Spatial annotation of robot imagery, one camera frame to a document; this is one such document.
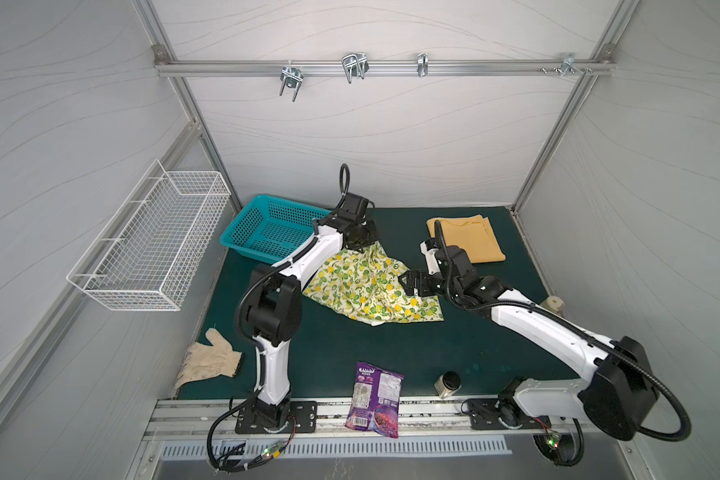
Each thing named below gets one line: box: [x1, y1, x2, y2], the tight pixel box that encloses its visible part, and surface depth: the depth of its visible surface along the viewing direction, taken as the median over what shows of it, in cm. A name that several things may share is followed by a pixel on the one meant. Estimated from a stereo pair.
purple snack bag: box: [345, 362, 405, 439], surface depth 76 cm
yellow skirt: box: [426, 214, 506, 263], surface depth 115 cm
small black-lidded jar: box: [434, 370, 462, 399], surface depth 72 cm
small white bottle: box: [546, 295, 565, 311], surface depth 84 cm
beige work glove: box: [173, 328, 242, 391], surface depth 84 cm
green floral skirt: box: [303, 241, 445, 327], surface depth 95 cm
